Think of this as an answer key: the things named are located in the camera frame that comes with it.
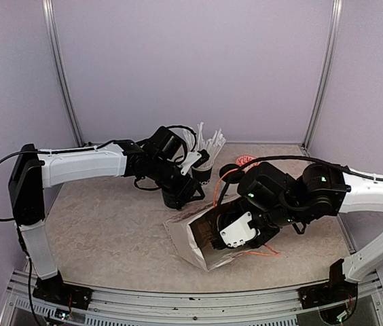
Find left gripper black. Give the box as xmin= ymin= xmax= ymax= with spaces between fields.
xmin=149 ymin=156 xmax=206 ymax=203

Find white paper takeout bag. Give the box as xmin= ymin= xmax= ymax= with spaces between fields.
xmin=162 ymin=159 xmax=282 ymax=272

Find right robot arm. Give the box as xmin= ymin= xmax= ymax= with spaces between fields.
xmin=212 ymin=156 xmax=383 ymax=302

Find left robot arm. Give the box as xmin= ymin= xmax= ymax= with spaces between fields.
xmin=5 ymin=126 xmax=209 ymax=302

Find black cup with straws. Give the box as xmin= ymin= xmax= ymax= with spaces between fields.
xmin=191 ymin=166 xmax=213 ymax=186

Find white wrapped straws bundle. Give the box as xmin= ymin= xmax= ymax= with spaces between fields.
xmin=183 ymin=122 xmax=226 ymax=168

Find red patterned white bowl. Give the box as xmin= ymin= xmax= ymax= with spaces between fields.
xmin=235 ymin=155 xmax=256 ymax=166

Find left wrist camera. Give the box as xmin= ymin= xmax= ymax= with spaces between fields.
xmin=180 ymin=149 xmax=210 ymax=175

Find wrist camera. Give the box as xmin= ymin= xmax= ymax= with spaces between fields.
xmin=180 ymin=149 xmax=210 ymax=175
xmin=211 ymin=211 xmax=260 ymax=250

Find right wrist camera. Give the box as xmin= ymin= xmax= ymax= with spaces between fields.
xmin=211 ymin=211 xmax=260 ymax=250

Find right aluminium frame post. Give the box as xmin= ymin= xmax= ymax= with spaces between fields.
xmin=302 ymin=0 xmax=344 ymax=152

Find aluminium frame post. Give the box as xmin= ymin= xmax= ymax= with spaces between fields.
xmin=302 ymin=0 xmax=344 ymax=152
xmin=42 ymin=0 xmax=85 ymax=147

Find left aluminium frame post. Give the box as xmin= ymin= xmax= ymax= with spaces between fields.
xmin=42 ymin=0 xmax=85 ymax=147

